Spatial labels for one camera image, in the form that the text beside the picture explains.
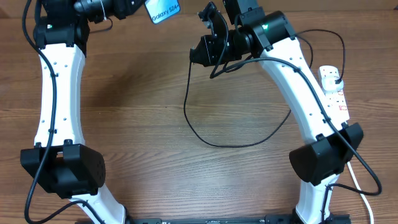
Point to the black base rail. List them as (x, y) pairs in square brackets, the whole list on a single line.
[(214, 220)]

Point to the Samsung Galaxy smartphone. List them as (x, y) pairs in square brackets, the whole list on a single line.
[(160, 10)]

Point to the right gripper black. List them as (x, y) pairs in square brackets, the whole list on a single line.
[(209, 48)]

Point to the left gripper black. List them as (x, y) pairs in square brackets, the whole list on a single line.
[(125, 8)]

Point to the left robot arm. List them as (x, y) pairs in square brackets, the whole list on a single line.
[(60, 162)]

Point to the white power strip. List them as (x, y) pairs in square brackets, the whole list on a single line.
[(337, 99)]

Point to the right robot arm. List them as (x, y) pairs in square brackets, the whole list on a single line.
[(329, 141)]

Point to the white charger plug adapter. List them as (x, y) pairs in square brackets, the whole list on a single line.
[(331, 84)]

